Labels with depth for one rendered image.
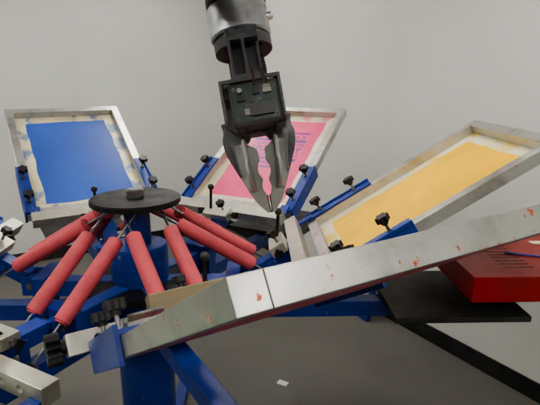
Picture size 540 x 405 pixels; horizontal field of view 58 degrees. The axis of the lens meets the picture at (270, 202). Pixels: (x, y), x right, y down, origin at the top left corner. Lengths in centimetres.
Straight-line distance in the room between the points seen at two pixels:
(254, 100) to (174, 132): 475
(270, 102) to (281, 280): 21
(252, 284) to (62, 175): 221
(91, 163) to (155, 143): 261
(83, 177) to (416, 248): 218
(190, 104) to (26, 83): 156
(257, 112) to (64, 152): 223
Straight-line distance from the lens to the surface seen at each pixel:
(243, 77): 57
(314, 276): 47
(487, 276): 173
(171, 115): 528
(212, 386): 142
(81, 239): 170
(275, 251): 169
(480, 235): 65
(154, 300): 103
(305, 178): 228
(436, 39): 325
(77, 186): 255
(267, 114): 56
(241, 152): 61
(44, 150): 274
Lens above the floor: 173
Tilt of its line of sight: 15 degrees down
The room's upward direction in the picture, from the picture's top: straight up
